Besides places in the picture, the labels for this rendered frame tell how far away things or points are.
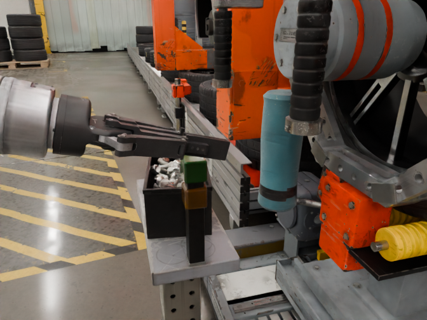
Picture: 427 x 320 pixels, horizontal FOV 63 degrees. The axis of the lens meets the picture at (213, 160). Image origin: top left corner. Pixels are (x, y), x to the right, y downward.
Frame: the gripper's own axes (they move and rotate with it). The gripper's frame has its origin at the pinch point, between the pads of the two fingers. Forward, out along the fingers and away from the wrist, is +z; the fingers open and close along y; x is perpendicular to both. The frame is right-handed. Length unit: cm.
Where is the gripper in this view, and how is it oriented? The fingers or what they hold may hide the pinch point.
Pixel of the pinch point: (204, 146)
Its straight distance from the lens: 51.2
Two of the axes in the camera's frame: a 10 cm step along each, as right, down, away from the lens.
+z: 9.1, 1.3, 4.1
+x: -2.5, 9.3, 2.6
